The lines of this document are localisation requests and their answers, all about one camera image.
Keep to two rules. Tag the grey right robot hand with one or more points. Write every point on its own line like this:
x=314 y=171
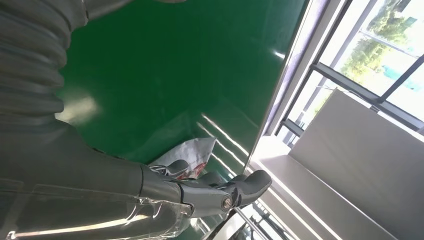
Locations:
x=82 y=185

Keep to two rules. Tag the green conveyor belt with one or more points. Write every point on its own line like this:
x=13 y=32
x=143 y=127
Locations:
x=182 y=66

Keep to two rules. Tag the white flat panel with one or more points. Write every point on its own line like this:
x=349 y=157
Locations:
x=357 y=165

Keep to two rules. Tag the window with dark frame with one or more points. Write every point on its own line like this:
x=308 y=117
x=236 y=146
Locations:
x=381 y=49

